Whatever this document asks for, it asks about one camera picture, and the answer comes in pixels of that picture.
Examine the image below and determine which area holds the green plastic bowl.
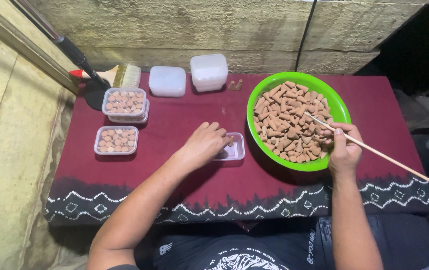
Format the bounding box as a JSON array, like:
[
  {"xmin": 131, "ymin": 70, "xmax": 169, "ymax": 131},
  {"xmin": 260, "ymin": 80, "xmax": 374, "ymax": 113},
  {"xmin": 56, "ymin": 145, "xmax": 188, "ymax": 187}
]
[{"xmin": 247, "ymin": 71, "xmax": 352, "ymax": 173}]

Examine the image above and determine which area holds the white plastic container lid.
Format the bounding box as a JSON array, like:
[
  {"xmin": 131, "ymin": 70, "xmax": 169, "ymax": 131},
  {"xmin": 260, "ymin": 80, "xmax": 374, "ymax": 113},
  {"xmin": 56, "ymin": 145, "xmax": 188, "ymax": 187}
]
[{"xmin": 148, "ymin": 65, "xmax": 187, "ymax": 98}]

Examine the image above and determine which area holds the heap of brown incense cones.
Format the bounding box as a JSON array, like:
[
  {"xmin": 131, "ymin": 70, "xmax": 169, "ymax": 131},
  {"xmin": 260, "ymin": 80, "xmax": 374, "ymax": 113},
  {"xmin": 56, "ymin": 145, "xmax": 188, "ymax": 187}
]
[{"xmin": 253, "ymin": 81, "xmax": 335, "ymax": 164}]

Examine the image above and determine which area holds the maroon batik cloth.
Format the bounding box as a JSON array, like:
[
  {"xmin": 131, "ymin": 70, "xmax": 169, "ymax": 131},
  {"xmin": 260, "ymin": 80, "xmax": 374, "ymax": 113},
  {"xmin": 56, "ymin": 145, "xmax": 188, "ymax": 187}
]
[{"xmin": 43, "ymin": 72, "xmax": 429, "ymax": 226}]

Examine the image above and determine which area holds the small empty clear container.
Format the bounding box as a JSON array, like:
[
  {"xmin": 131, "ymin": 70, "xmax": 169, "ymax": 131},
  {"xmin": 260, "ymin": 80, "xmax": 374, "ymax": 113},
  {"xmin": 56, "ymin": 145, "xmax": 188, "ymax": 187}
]
[{"xmin": 213, "ymin": 132, "xmax": 246, "ymax": 162}]

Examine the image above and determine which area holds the clear container with cones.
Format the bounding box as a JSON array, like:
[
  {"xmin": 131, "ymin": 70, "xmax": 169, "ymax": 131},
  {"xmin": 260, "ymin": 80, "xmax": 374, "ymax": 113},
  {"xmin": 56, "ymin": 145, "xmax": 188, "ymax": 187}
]
[
  {"xmin": 94, "ymin": 125, "xmax": 139, "ymax": 156},
  {"xmin": 101, "ymin": 87, "xmax": 147, "ymax": 117},
  {"xmin": 108, "ymin": 99, "xmax": 150, "ymax": 125}
]

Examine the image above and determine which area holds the person's left hand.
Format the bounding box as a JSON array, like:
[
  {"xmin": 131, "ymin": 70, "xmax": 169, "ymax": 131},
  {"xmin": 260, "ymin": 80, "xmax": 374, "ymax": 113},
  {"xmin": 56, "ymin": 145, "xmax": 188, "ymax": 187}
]
[{"xmin": 179, "ymin": 121, "xmax": 234, "ymax": 172}]

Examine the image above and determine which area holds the wooden paint brush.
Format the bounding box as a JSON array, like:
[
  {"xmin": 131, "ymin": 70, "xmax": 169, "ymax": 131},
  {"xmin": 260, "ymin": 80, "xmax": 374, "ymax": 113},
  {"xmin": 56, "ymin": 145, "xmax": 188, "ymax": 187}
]
[{"xmin": 68, "ymin": 63, "xmax": 142, "ymax": 89}]

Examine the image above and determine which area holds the person's right hand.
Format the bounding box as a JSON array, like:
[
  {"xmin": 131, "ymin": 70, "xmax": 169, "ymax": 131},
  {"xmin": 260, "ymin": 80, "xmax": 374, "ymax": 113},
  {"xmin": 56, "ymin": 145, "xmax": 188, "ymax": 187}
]
[{"xmin": 321, "ymin": 122, "xmax": 364, "ymax": 181}]

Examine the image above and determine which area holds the black cable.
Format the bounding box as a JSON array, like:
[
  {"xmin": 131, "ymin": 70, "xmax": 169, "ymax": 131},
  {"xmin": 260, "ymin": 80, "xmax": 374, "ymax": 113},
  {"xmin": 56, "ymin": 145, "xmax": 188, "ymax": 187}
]
[{"xmin": 295, "ymin": 0, "xmax": 318, "ymax": 73}]

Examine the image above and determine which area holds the thin wooden stick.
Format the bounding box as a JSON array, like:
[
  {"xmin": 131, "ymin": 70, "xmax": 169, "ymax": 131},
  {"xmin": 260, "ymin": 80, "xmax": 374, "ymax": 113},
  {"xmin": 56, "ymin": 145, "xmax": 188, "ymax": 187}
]
[{"xmin": 304, "ymin": 111, "xmax": 429, "ymax": 196}]

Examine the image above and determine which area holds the stack of empty clear containers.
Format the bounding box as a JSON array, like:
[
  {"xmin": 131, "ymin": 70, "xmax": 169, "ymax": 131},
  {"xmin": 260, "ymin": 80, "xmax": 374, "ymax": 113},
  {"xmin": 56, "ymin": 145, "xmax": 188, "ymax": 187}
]
[{"xmin": 190, "ymin": 53, "xmax": 229, "ymax": 93}]

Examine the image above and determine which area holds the metal frame rail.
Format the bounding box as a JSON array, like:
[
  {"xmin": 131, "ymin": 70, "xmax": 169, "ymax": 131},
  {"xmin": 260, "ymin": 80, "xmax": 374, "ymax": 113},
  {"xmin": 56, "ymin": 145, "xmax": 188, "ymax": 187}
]
[{"xmin": 0, "ymin": 0, "xmax": 81, "ymax": 95}]

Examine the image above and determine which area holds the person's black printed clothing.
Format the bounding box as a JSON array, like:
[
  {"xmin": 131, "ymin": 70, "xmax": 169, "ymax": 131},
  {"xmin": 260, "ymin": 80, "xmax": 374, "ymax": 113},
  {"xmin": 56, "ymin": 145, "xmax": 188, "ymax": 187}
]
[{"xmin": 107, "ymin": 214, "xmax": 429, "ymax": 270}]

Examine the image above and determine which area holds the black pole with base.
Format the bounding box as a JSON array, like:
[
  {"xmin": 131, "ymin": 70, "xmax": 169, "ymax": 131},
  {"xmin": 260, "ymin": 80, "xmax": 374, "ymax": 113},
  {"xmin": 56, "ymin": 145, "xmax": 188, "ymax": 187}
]
[{"xmin": 10, "ymin": 0, "xmax": 112, "ymax": 112}]

